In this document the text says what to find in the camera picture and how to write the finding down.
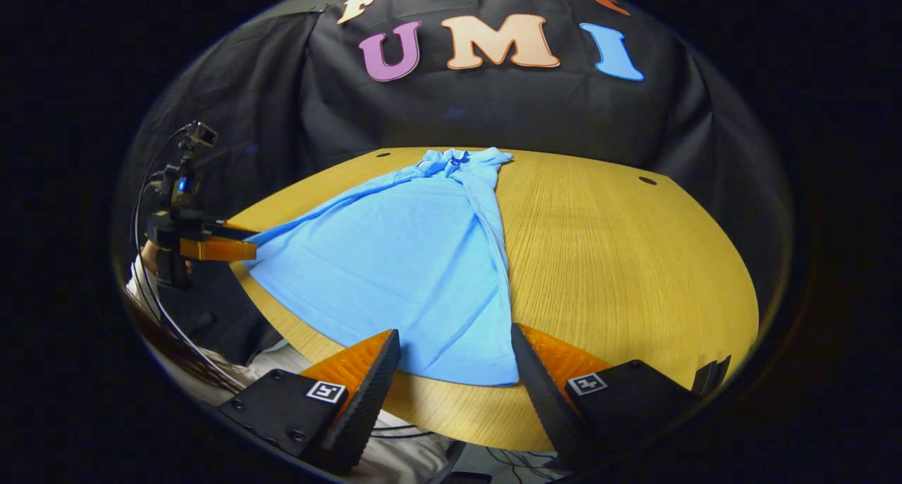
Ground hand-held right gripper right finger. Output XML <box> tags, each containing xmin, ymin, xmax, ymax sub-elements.
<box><xmin>510</xmin><ymin>323</ymin><xmax>700</xmax><ymax>469</ymax></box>

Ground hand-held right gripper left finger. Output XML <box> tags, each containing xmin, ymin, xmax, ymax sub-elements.
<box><xmin>217</xmin><ymin>329</ymin><xmax>402</xmax><ymax>475</ymax></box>

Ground light blue T-shirt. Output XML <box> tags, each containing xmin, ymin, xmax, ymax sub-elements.
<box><xmin>243</xmin><ymin>147</ymin><xmax>522</xmax><ymax>387</ymax></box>

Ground dark curved object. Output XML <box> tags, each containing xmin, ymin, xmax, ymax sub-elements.
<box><xmin>693</xmin><ymin>355</ymin><xmax>732</xmax><ymax>399</ymax></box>

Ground black backdrop cloth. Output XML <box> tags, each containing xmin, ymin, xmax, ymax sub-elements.
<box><xmin>113</xmin><ymin>0</ymin><xmax>793</xmax><ymax>316</ymax></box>

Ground black cable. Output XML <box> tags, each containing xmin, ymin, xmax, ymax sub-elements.
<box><xmin>370</xmin><ymin>421</ymin><xmax>441</xmax><ymax>440</ymax></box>

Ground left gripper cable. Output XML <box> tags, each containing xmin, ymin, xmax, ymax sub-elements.
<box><xmin>130</xmin><ymin>123</ymin><xmax>247</xmax><ymax>393</ymax></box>

